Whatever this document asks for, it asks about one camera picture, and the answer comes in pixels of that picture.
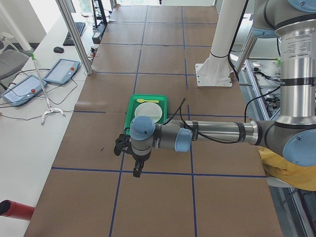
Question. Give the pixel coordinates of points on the white camera mast post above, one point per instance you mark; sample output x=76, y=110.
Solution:
x=215, y=70

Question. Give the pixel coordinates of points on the black computer mouse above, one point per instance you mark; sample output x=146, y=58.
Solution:
x=58, y=49

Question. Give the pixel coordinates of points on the person in yellow shirt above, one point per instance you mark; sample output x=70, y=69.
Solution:
x=297, y=176

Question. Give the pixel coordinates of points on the green plastic tray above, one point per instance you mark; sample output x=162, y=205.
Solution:
x=163, y=103

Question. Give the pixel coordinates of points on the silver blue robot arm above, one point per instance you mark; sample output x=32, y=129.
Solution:
x=293, y=133

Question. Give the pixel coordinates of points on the grey office chair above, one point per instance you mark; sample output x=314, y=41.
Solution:
x=11, y=60

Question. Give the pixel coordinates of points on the aluminium frame post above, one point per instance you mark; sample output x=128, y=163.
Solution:
x=67, y=16

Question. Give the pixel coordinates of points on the white round plate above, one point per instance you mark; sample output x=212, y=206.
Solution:
x=150, y=109

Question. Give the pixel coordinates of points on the red cylinder extinguisher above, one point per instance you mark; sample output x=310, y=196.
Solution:
x=16, y=210

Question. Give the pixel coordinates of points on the blue teach pendant tablet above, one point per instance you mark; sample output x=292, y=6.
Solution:
x=62, y=71

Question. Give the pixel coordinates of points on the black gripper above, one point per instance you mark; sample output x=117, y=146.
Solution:
x=139, y=159

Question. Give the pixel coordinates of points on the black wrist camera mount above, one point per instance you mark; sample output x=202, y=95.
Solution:
x=122, y=144

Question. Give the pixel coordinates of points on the silver reacher grabber tool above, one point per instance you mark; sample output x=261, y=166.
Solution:
x=50, y=110

